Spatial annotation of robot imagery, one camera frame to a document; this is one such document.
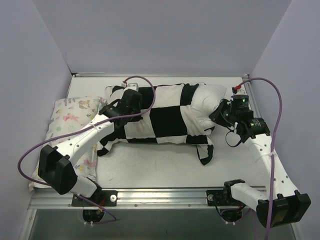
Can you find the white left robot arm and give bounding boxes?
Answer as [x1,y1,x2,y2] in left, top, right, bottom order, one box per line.
[37,89,143,206]

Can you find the black white checkered pillowcase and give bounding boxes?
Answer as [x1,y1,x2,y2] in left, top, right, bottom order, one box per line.
[97,83,215,166]

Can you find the white pillow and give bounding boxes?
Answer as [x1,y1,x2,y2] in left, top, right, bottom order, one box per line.
[190,83,227,130]

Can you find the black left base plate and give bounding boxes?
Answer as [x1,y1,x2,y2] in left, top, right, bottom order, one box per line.
[71,190,118,207]

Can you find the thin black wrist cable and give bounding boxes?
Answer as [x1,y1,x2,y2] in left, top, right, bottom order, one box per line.
[225,129,245,148]

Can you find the aluminium right side rail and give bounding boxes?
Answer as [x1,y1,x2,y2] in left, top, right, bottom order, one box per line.
[242,74,253,93]

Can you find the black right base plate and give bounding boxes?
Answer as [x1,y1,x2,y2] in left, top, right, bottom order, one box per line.
[206,189,245,208]

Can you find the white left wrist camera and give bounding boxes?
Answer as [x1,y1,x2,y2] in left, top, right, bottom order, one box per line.
[121,82,139,92]

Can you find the aluminium rail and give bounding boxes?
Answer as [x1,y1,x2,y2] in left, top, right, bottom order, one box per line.
[242,74,253,93]
[27,188,297,210]

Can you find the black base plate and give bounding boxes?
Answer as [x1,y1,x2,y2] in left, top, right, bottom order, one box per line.
[206,189,245,208]
[71,190,118,207]

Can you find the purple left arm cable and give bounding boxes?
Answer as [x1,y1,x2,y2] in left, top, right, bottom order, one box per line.
[17,75,156,223]

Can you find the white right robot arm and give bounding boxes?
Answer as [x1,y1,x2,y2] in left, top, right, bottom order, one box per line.
[209,94,311,228]

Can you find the aluminium front rail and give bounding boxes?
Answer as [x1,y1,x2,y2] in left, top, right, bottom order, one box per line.
[27,188,297,210]

